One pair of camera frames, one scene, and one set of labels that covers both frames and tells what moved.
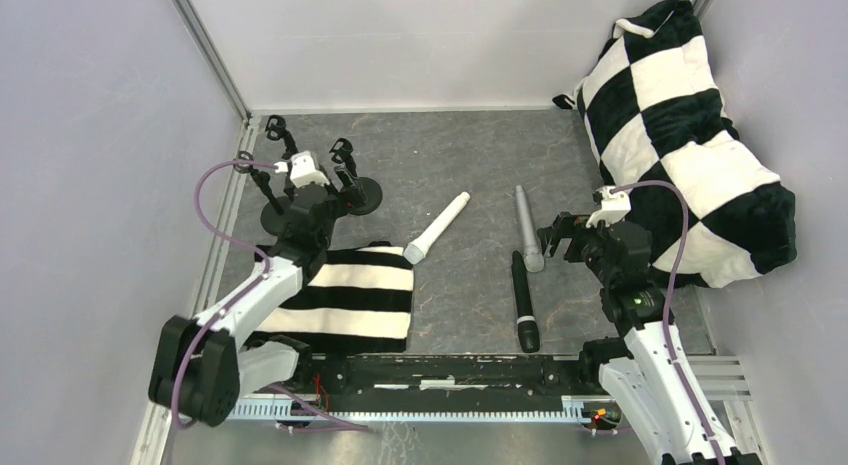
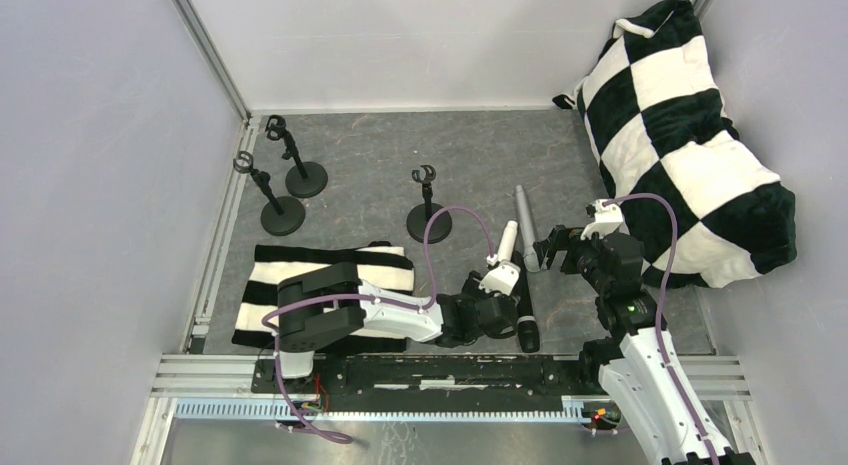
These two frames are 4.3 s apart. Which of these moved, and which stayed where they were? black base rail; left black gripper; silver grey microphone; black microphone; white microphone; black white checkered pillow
Moved: left black gripper; white microphone
Stayed: silver grey microphone; black microphone; black base rail; black white checkered pillow
